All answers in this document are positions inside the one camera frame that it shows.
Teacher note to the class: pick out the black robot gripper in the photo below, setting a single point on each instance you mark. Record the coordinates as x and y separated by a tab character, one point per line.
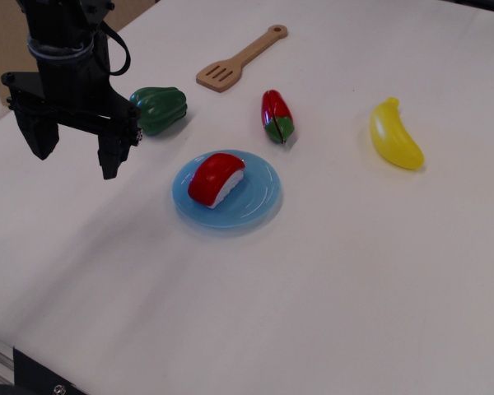
78	95

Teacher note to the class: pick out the red and white toy sushi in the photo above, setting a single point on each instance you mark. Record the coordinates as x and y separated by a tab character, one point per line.
214	179

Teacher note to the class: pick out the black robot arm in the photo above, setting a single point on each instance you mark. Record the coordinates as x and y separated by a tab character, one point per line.
69	42

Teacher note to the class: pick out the blue plastic plate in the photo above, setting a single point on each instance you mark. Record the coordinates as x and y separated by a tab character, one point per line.
254	199

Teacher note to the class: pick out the green toy bell pepper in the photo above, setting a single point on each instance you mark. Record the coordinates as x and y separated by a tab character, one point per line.
160	107

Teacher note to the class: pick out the wooden slotted spatula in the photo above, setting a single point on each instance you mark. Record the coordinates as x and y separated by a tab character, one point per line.
222	75

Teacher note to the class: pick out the red and green toy chili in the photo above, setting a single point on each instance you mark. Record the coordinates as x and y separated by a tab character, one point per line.
277	119

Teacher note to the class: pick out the yellow toy banana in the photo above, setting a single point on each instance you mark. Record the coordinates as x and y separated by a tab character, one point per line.
391	139

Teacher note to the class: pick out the black corner bracket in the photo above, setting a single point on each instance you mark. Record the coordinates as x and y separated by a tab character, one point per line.
36	378

